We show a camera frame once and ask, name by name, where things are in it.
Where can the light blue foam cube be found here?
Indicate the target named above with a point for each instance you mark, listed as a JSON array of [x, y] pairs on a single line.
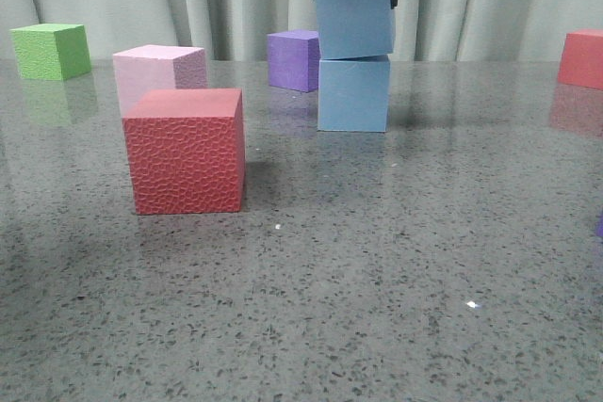
[[353, 94], [355, 28]]

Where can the purple foam cube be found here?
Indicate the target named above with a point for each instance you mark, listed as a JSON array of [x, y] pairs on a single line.
[[293, 59]]

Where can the pink foam cube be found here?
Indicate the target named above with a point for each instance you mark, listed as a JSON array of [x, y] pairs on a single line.
[[152, 66]]

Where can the red foam cube far right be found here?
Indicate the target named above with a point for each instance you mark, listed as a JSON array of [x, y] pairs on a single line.
[[581, 62]]

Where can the red textured foam cube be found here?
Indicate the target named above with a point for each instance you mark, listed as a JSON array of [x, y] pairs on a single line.
[[186, 151]]

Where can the green foam cube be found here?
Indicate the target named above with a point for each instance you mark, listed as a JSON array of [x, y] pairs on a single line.
[[55, 52]]

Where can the purple cube at right edge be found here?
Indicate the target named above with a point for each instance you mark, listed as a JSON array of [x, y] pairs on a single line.
[[599, 227]]

